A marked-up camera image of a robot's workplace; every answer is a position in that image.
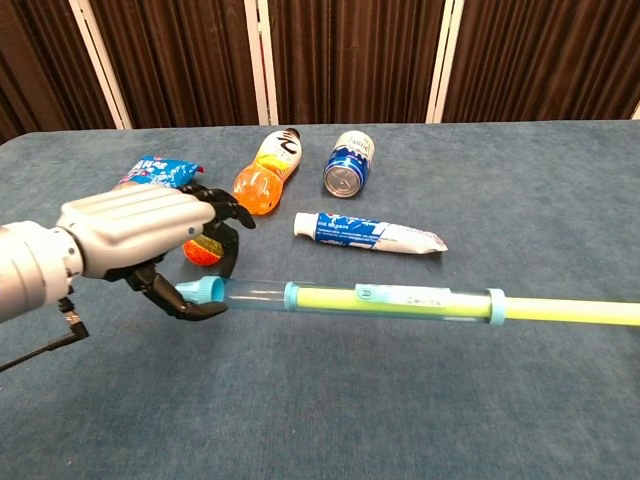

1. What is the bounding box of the blue and white drink can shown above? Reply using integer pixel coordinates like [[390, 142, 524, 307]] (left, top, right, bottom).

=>
[[322, 130, 376, 198]]

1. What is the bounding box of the black cable with angled plug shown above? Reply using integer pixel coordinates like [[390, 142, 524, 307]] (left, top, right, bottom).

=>
[[0, 297, 91, 374]]

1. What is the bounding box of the blue potato chips bag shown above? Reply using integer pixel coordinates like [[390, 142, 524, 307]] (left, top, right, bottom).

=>
[[117, 156, 206, 190]]

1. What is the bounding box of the blue table cloth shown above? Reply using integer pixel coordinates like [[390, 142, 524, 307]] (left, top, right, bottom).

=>
[[0, 118, 640, 480]]

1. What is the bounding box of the brown pleated screen panel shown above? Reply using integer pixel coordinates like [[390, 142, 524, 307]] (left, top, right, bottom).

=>
[[249, 0, 456, 126], [432, 0, 640, 124], [0, 0, 126, 146], [79, 0, 271, 130]]

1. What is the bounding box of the orange and green ball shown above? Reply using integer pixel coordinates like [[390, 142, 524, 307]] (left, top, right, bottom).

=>
[[182, 234, 224, 267]]

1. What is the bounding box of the white and blue toothpaste tube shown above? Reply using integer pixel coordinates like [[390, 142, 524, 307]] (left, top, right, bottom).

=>
[[292, 211, 449, 257]]

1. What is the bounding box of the clear syringe barrel blue tip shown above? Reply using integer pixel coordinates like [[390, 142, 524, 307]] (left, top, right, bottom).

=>
[[174, 276, 507, 327]]

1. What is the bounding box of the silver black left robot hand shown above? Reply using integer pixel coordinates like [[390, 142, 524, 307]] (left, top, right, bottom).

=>
[[56, 183, 257, 322]]

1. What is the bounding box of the orange drink plastic bottle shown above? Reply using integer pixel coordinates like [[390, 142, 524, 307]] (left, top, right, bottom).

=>
[[232, 127, 304, 216]]

